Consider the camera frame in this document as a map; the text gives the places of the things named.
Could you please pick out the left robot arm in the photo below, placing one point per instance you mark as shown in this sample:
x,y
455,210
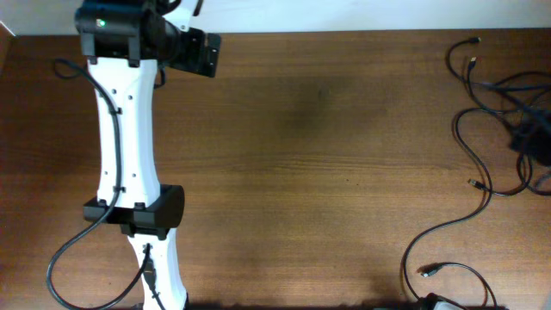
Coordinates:
x,y
128,45

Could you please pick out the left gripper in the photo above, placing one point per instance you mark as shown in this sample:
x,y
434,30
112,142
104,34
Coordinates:
x,y
211,53

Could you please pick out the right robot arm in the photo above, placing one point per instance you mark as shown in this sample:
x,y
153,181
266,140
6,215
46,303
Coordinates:
x,y
528,141

